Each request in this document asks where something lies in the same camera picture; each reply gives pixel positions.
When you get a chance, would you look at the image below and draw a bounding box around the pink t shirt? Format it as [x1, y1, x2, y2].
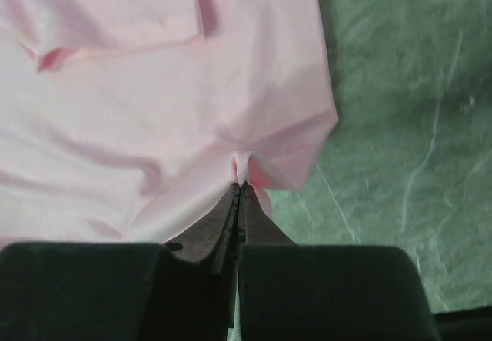
[1, 0, 337, 245]

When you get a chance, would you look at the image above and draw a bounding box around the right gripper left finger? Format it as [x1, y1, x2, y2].
[1, 185, 241, 340]

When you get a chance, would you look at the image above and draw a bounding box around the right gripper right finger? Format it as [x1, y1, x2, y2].
[238, 185, 440, 340]

